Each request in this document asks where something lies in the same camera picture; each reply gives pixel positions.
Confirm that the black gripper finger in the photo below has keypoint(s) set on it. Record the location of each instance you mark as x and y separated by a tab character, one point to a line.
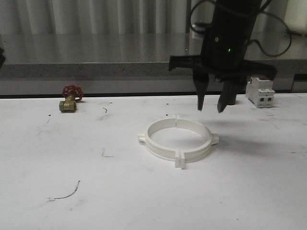
222	102
201	82

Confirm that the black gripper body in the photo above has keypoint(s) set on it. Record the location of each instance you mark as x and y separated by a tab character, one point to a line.
222	54

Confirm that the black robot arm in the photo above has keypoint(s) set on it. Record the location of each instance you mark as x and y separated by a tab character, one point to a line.
236	12

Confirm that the dark brown cylindrical coupling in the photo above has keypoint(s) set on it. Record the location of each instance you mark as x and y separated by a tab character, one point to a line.
232	92

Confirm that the white container on ledge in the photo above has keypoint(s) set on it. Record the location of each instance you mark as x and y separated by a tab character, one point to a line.
296	16

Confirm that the brass valve red handwheel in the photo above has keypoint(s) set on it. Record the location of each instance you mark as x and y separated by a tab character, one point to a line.
72	95

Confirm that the grey stone countertop ledge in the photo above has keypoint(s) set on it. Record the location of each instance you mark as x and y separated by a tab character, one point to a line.
94	56

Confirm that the white circuit breaker red switch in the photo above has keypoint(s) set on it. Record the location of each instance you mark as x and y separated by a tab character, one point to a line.
259	91

